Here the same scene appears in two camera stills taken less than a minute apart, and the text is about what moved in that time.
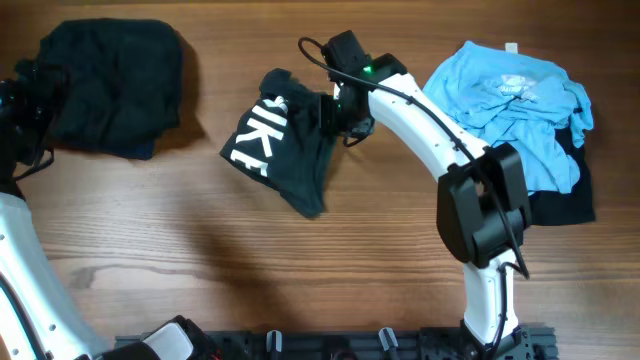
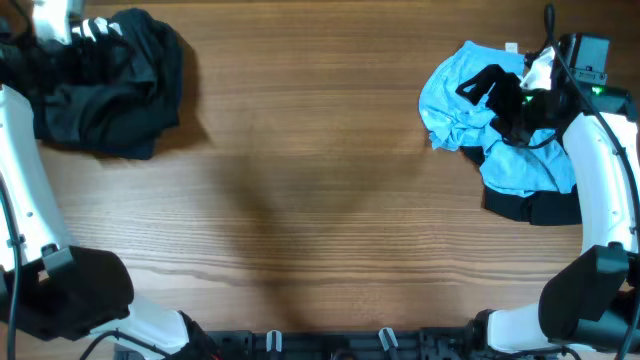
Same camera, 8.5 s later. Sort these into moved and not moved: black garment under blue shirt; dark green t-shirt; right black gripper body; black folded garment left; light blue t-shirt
Moved: right black gripper body; dark green t-shirt
Not moved: black garment under blue shirt; black folded garment left; light blue t-shirt
